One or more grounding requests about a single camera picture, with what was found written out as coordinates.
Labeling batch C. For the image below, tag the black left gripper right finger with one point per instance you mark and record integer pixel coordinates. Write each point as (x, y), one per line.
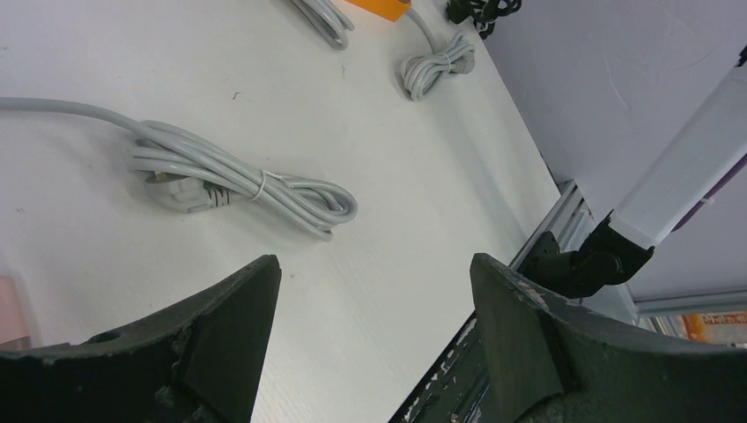
(552, 360)

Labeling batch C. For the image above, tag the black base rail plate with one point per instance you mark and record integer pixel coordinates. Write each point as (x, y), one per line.
(454, 386)

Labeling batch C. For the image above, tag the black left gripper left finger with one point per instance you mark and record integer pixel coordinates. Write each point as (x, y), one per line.
(198, 360)

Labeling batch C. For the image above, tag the orange power strip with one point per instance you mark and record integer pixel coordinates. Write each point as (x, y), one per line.
(391, 10)

